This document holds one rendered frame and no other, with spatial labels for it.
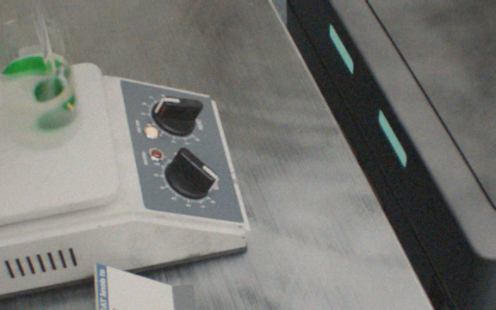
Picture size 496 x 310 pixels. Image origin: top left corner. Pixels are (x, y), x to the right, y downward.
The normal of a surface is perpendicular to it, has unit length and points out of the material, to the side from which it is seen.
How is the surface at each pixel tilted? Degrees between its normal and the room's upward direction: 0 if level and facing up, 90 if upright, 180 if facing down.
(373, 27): 0
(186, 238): 90
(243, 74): 0
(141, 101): 30
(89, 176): 0
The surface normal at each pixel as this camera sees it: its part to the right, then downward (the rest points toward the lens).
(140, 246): 0.22, 0.76
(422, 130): -0.04, -0.62
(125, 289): 0.61, -0.55
